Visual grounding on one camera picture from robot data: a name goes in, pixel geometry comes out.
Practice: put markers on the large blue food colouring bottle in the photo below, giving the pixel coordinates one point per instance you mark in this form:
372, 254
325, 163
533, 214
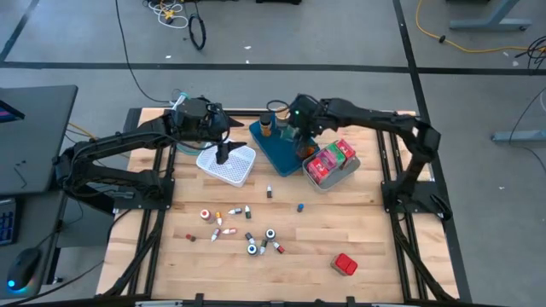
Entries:
252, 249

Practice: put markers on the small black dropper bottle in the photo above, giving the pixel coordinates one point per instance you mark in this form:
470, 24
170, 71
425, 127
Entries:
249, 238
235, 211

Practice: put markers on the small maroon dropper bottle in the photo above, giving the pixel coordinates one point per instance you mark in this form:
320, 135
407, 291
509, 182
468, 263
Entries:
190, 237

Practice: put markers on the small red dropper bottle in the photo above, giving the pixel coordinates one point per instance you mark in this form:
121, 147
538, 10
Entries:
215, 234
229, 231
278, 247

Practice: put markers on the green Apple Jacks cereal box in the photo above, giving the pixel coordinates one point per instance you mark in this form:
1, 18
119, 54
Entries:
338, 154

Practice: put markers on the white perforated plastic basket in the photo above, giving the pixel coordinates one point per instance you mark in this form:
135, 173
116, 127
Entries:
230, 170

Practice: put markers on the blue plastic bin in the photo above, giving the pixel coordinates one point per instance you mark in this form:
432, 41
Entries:
277, 153

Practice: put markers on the red smoked paprika tin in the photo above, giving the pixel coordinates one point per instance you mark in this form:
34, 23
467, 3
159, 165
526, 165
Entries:
344, 264

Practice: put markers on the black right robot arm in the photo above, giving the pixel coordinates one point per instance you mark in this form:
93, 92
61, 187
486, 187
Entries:
375, 119

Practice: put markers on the black keyboard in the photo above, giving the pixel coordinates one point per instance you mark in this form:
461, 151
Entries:
7, 221

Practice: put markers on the black aluminium table frame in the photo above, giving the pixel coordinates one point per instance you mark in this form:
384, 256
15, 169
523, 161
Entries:
131, 128

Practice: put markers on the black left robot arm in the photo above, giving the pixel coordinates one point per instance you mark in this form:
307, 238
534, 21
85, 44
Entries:
106, 143

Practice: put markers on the black mouse with coloured light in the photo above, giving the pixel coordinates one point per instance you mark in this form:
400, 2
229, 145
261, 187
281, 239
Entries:
23, 268

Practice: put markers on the large black food colouring bottle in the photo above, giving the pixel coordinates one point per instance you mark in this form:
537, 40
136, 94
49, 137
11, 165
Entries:
270, 234

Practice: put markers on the dark grey desk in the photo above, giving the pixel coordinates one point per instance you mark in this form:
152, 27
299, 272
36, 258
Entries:
38, 140

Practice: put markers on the small orange dropper bottle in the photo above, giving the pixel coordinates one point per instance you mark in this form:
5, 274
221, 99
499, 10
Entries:
218, 218

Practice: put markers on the grey desk foot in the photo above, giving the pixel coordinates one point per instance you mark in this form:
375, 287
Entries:
520, 136
490, 23

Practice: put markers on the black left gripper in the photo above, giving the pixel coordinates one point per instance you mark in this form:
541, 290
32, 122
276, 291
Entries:
222, 153

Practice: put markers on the small blue cube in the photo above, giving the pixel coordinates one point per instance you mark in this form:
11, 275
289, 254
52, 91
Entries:
300, 207

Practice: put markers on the large red food colouring bottle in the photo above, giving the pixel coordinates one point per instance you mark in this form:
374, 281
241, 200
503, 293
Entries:
205, 214

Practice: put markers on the small dark brown dropper bottle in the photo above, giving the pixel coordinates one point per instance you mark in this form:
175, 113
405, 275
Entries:
269, 190

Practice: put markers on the black lid orange spice jar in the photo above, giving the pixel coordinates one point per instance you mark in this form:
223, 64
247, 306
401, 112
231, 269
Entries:
265, 128

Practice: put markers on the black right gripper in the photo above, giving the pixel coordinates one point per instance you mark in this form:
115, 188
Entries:
307, 117

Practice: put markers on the red Froot Loops cereal box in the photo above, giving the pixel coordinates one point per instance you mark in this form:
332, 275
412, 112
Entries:
317, 170

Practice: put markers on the lit computer screen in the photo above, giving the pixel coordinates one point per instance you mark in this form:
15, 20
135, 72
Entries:
8, 113

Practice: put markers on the red mini cereal box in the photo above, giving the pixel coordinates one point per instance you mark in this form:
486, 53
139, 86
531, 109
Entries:
346, 148

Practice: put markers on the black hex keys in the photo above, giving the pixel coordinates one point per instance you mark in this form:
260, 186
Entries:
19, 175

